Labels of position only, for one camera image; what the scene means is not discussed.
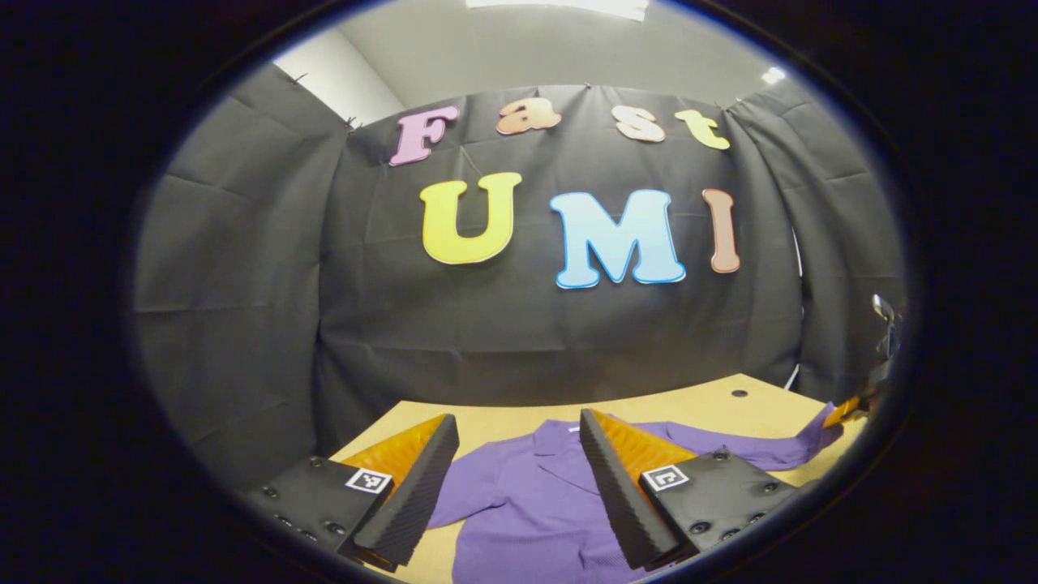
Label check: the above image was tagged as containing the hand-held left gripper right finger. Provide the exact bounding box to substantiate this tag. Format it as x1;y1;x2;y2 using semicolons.
578;409;800;570

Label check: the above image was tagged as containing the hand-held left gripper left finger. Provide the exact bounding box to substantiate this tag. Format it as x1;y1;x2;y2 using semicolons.
242;414;461;573

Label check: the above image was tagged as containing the purple button shirt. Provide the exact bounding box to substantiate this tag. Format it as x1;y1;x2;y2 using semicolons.
427;403;844;584

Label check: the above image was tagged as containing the black backdrop cloth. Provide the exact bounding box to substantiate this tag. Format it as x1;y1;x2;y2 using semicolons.
130;61;905;487

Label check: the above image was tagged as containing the long ceiling light panel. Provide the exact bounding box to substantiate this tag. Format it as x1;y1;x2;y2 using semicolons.
466;0;650;21

